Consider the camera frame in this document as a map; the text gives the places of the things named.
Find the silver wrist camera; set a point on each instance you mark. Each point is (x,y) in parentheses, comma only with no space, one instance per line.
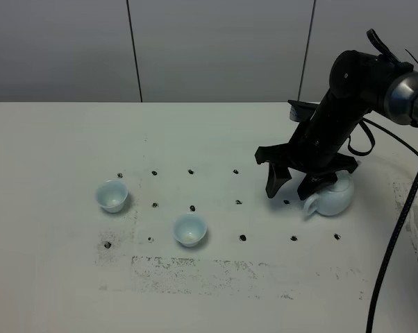
(301,111)

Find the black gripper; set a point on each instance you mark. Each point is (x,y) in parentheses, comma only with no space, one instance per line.
(313,149)

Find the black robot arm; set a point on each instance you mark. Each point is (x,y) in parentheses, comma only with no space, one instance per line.
(358,84)

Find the pale blue teacup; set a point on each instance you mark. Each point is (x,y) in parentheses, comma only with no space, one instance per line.
(111,196)
(189,230)

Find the pale blue porcelain teapot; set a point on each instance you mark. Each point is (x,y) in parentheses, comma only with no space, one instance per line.
(333,199)

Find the right pale blue teacup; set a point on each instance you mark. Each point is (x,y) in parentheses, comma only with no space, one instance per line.
(189,230)

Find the left pale blue teacup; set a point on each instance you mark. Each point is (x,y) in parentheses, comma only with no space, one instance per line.
(111,196)

